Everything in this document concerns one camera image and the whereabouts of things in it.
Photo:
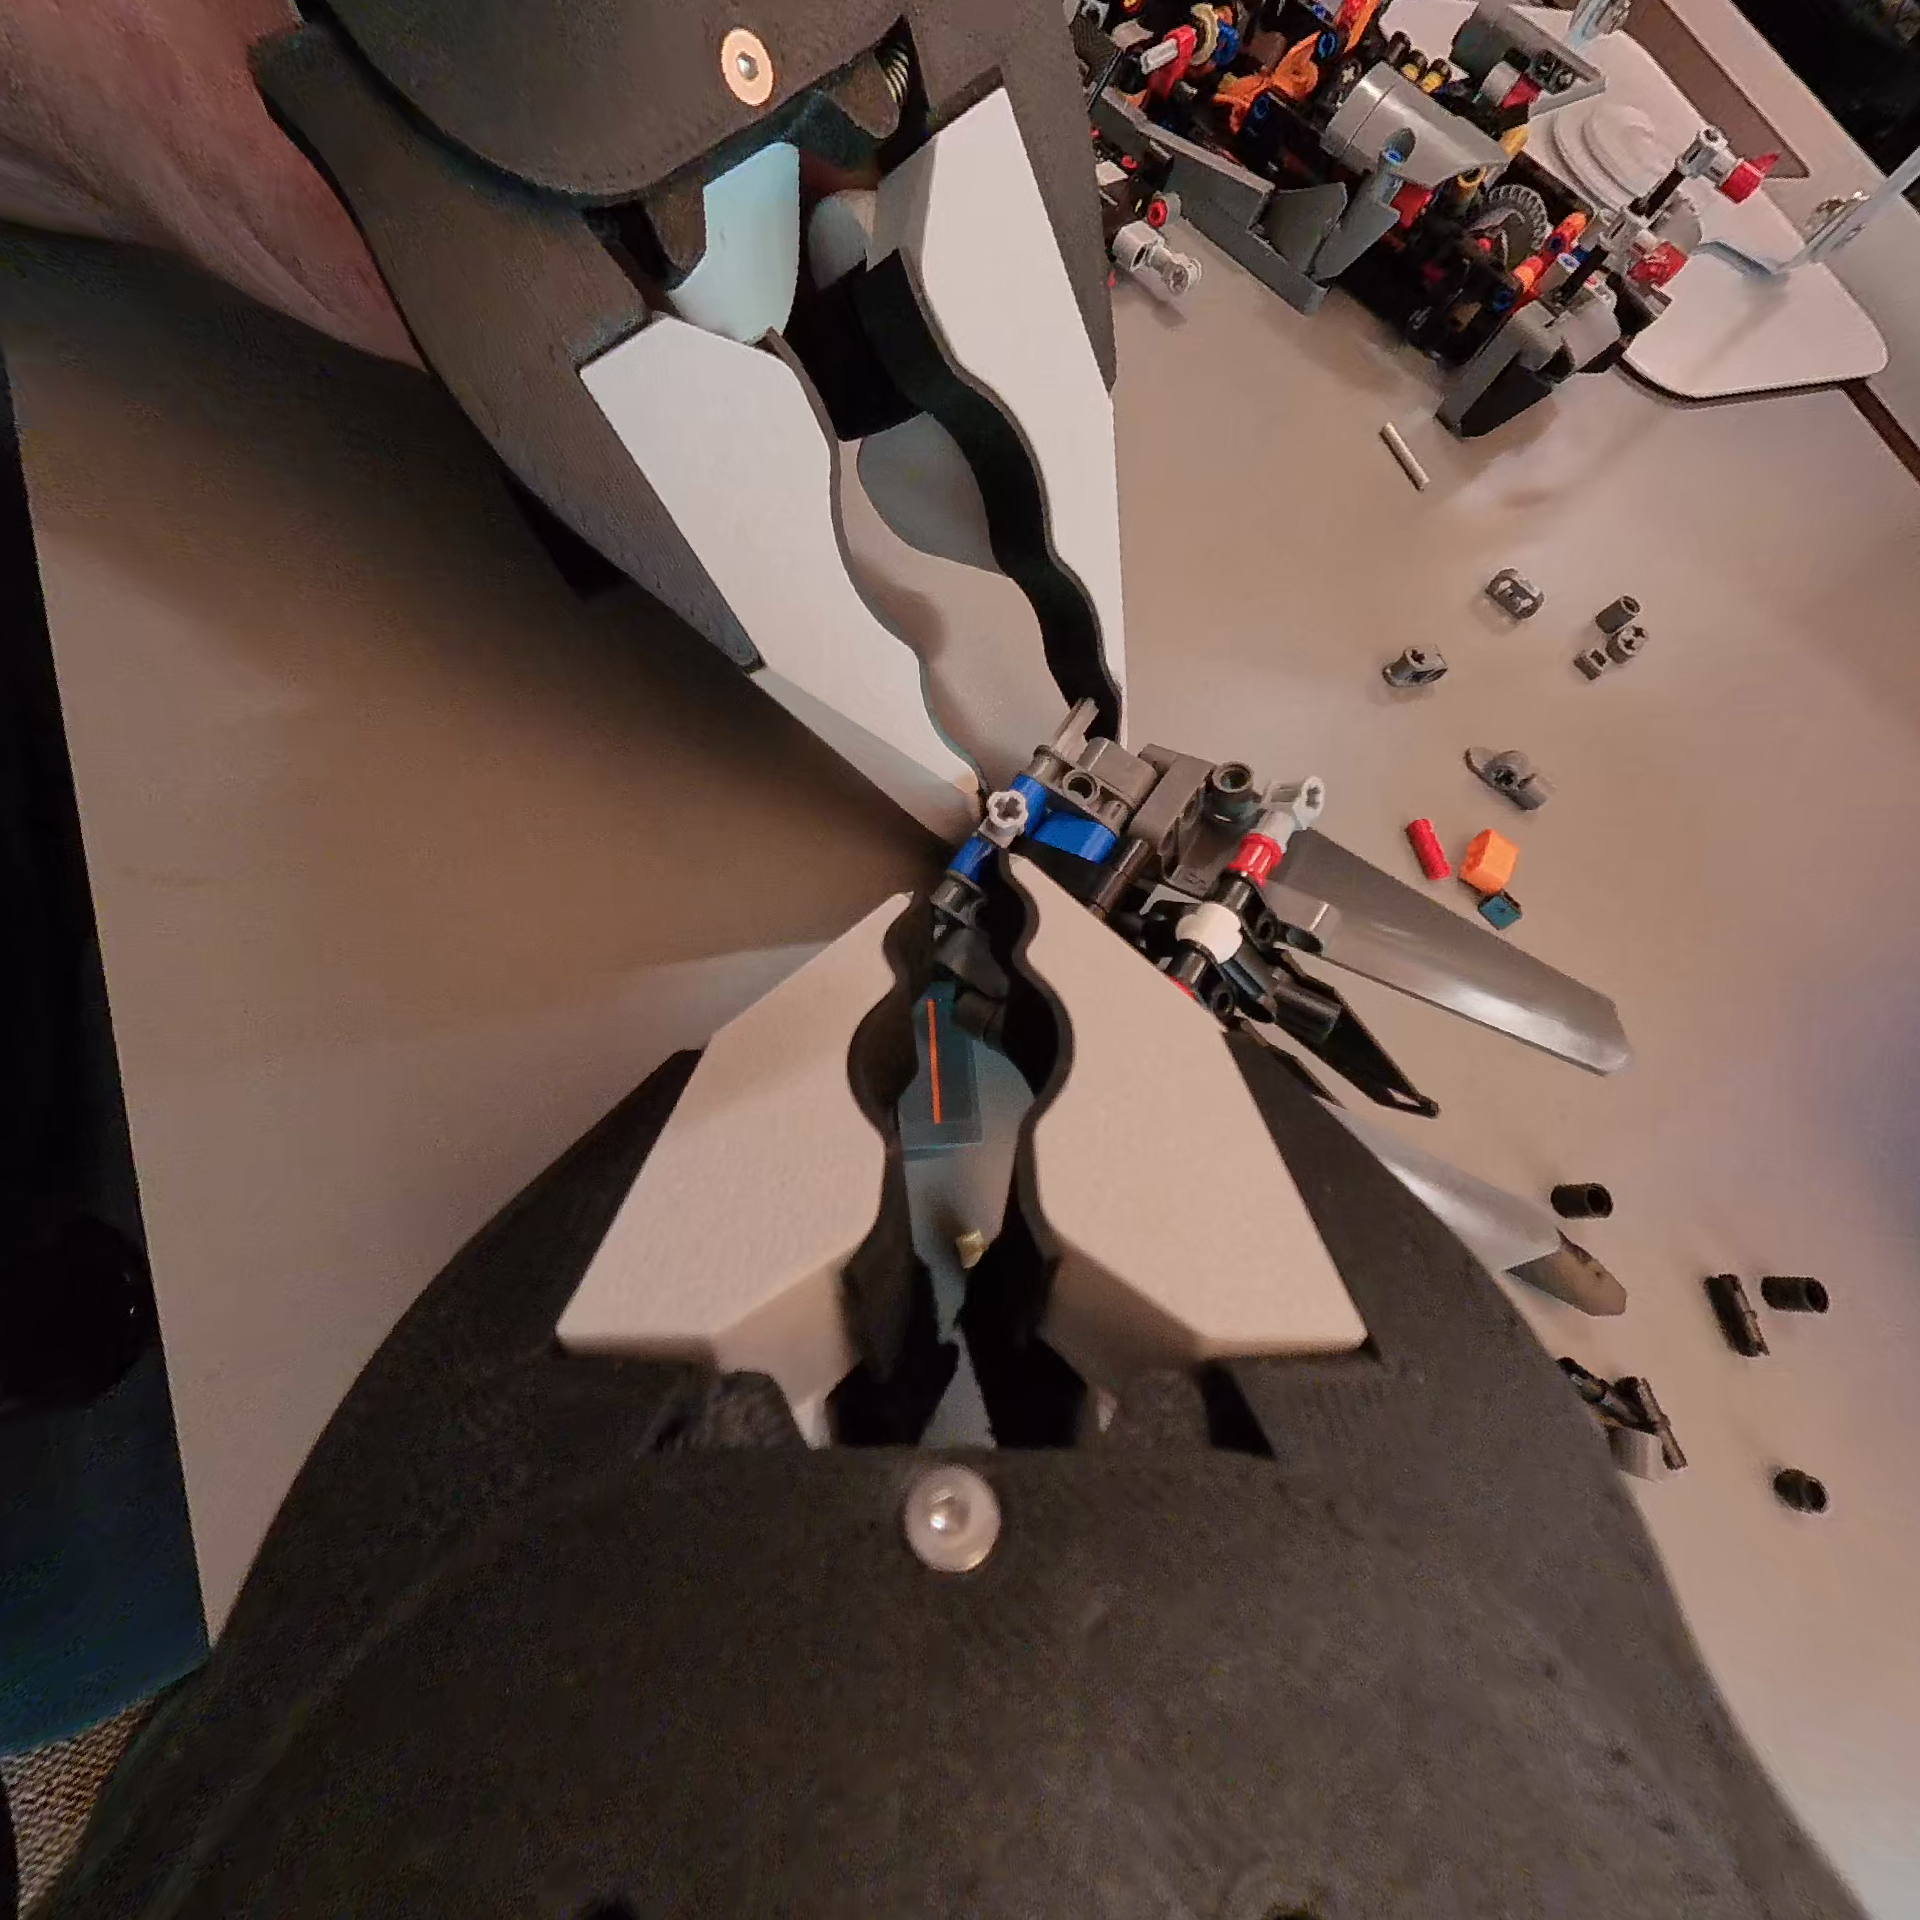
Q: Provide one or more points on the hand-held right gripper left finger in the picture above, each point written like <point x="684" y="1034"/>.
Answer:
<point x="720" y="1201"/>

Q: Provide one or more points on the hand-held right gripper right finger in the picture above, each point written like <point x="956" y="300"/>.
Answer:
<point x="1184" y="1201"/>

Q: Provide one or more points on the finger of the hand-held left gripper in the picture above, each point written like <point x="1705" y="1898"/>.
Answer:
<point x="1021" y="300"/>
<point x="735" y="494"/>

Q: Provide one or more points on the dark grey lego wing assembly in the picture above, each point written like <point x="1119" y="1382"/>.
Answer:
<point x="1440" y="962"/>

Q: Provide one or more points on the person's left forearm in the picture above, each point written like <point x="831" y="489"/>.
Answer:
<point x="136" y="149"/>

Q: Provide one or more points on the large lego car model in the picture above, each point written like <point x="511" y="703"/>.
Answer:
<point x="1350" y="149"/>

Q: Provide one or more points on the group of black lego pins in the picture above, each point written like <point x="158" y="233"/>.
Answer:
<point x="1583" y="1201"/>

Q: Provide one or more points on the light grey lego axle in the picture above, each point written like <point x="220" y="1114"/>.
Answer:
<point x="1404" y="459"/>

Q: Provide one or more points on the small black lego piece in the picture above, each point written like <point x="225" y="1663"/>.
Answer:
<point x="1498" y="910"/>

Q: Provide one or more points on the red lego pin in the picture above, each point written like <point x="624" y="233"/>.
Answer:
<point x="1430" y="849"/>

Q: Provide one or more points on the dark square lego tile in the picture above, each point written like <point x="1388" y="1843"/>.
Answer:
<point x="1652" y="1450"/>

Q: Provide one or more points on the grey angled lego piece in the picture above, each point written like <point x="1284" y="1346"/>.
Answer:
<point x="1506" y="773"/>

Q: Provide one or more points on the grey lego axle connector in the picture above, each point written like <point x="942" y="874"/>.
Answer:
<point x="1414" y="666"/>

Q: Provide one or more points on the grey curved lego piece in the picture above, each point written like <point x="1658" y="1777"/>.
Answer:
<point x="1517" y="591"/>

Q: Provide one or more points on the grey lego double connector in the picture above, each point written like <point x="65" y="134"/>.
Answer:
<point x="1621" y="622"/>

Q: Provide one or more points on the grey tile with orange stripe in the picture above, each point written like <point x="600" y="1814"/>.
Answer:
<point x="960" y="1095"/>

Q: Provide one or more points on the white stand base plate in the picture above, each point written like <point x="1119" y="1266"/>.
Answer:
<point x="1770" y="316"/>

